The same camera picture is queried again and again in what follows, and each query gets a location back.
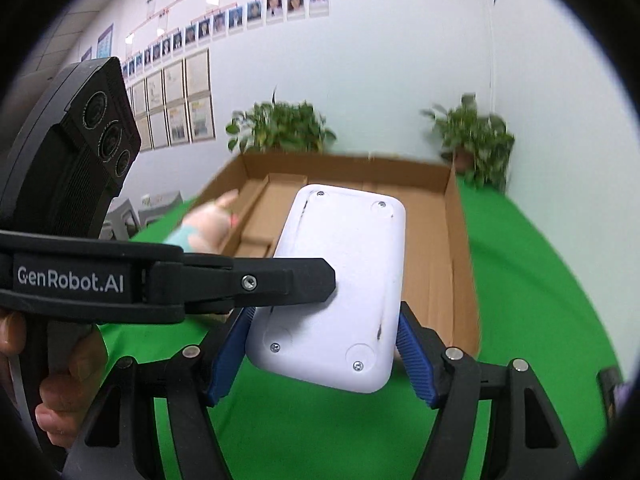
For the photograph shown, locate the pink and blue plush toy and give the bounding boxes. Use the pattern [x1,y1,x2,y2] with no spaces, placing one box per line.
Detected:
[163,190,239,255]

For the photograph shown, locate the white device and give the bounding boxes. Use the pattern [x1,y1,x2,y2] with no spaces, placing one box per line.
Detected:
[246,184,406,393]

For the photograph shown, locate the person's left hand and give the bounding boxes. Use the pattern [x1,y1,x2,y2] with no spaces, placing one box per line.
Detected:
[1,309,108,450]

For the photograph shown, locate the grey plastic stool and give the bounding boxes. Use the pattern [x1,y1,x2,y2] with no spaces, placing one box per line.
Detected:
[138,191,183,229]
[99,197,140,240]

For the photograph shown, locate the black phone on table edge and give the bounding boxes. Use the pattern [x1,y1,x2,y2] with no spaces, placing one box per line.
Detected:
[597,365,625,431]

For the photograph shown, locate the green table cloth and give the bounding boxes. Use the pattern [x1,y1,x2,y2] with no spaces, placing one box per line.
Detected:
[98,179,622,480]

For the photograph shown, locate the left potted plant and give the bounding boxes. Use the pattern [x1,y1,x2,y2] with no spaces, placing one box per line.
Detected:
[224,92,337,154]

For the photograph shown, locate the potted plant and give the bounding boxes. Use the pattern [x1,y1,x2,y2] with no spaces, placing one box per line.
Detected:
[420,93,515,193]
[224,92,337,154]

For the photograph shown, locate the large open cardboard box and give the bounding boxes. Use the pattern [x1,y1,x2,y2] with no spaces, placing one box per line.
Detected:
[194,152,480,356]

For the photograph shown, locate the right potted plant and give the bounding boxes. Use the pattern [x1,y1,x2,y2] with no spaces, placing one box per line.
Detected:
[420,93,515,193]

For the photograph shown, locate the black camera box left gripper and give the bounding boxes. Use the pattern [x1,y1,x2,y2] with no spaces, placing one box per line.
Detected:
[1,56,141,238]

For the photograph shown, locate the framed certificates on wall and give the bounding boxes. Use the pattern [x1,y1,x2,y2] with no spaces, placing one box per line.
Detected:
[126,49,216,152]

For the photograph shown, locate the portrait photo row on wall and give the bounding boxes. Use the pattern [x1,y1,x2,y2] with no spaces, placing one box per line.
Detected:
[122,0,330,79]

